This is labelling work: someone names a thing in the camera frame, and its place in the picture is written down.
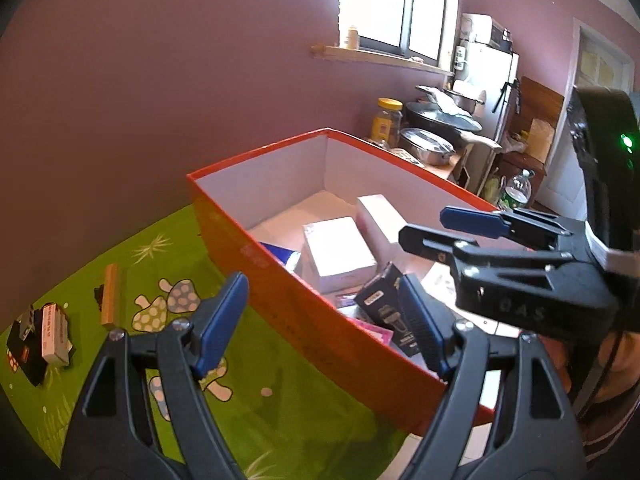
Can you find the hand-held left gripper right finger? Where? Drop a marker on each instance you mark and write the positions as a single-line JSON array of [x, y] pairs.
[[422, 325]]

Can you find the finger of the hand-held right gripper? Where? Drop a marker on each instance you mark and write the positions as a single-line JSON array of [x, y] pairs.
[[430, 240], [470, 219]]

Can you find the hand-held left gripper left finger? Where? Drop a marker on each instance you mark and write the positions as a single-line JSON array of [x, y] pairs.
[[220, 320]]

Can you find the black and white small box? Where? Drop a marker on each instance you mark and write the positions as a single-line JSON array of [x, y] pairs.
[[380, 300]]

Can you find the plain white long box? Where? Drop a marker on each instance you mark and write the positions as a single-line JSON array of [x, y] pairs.
[[380, 220]]

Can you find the orange storage box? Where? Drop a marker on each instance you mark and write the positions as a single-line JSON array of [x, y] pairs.
[[300, 320]]

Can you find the white box with pink print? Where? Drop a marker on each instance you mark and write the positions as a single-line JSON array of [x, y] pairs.
[[335, 250]]

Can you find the person's right hand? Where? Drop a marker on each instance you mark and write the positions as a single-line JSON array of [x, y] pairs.
[[627, 360]]

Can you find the pink packet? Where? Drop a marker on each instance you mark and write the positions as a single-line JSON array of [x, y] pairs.
[[372, 331]]

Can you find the clear plastic bottle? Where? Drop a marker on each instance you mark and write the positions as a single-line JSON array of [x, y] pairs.
[[515, 190]]

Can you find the steel basin with lid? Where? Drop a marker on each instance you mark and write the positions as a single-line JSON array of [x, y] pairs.
[[425, 145]]

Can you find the blue and white tube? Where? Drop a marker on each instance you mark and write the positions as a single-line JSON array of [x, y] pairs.
[[285, 257]]

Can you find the green mushroom print mat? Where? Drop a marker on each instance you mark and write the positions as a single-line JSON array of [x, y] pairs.
[[280, 400]]

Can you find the black pan with lid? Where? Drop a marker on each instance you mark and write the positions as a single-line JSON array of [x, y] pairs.
[[440, 120]]

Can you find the beige cardboard box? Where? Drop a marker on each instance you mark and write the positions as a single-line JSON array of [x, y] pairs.
[[111, 300]]

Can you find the steel pot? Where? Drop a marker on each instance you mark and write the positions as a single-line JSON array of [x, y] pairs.
[[465, 100]]

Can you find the yellow lid jar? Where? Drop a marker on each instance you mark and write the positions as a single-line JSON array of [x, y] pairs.
[[386, 122]]

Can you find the brown wooden board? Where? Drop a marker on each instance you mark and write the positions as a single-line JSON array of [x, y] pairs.
[[540, 100]]

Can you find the striped clothing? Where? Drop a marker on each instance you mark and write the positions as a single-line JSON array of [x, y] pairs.
[[615, 430]]

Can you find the white refrigerator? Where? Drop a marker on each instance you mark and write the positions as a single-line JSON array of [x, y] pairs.
[[492, 75]]

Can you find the white box with red print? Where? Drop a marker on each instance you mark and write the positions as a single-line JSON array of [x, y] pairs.
[[54, 335]]

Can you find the wooden window sill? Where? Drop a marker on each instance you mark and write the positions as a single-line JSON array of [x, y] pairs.
[[375, 57]]

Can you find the white appliance box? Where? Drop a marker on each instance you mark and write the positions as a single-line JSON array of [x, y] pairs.
[[477, 30]]

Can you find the black pouch with red label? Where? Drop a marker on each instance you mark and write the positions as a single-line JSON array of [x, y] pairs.
[[27, 360]]

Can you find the white door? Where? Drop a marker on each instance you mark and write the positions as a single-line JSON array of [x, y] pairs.
[[600, 60]]

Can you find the small white bottle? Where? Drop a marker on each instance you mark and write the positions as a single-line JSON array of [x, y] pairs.
[[352, 37]]

